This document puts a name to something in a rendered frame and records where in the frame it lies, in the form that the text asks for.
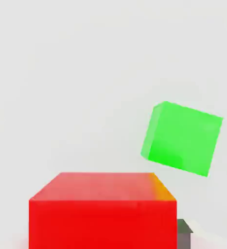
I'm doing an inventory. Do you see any small green cube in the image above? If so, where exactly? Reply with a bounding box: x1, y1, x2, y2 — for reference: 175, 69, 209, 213
140, 100, 224, 178

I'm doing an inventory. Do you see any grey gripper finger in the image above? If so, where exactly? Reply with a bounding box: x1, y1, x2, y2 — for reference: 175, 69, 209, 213
176, 218, 227, 249

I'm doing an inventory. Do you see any small red cube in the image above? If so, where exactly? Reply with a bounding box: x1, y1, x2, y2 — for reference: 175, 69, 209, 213
28, 172, 177, 249

